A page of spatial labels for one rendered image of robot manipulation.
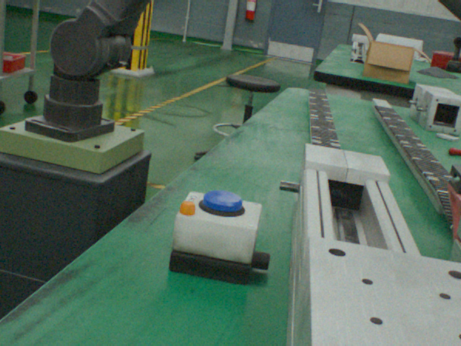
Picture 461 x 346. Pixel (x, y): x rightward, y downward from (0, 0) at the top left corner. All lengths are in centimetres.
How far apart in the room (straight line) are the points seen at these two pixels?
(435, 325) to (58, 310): 31
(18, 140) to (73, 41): 16
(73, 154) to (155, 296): 37
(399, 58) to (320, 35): 889
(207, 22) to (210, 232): 1149
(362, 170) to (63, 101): 44
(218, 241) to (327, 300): 27
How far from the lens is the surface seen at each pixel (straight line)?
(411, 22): 1163
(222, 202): 60
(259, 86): 371
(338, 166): 73
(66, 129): 91
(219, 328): 53
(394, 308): 34
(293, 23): 1169
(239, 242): 59
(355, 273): 37
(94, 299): 55
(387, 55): 280
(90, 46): 87
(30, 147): 91
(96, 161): 87
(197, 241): 59
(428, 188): 106
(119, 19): 87
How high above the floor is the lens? 105
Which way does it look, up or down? 16 degrees down
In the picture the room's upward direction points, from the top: 9 degrees clockwise
